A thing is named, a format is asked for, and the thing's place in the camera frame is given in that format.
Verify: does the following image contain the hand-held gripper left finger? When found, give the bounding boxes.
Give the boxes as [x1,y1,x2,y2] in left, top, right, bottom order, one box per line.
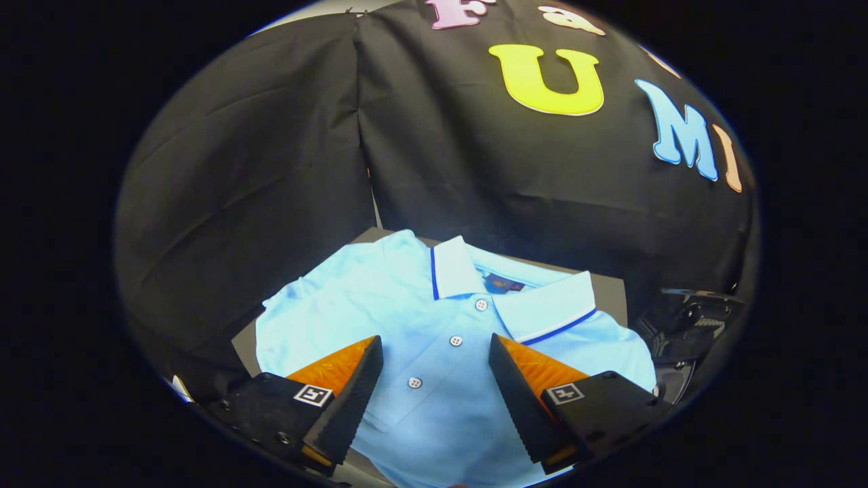
[207,335,384,477]

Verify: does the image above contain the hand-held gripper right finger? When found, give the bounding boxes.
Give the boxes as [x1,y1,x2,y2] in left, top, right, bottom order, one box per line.
[488,333,672,475]

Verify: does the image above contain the light blue polo shirt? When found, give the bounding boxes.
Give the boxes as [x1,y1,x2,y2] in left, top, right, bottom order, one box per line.
[255,229,657,488]

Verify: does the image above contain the grey cabinet with dark top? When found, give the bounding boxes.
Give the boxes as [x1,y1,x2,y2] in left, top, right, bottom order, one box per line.
[231,227,628,488]

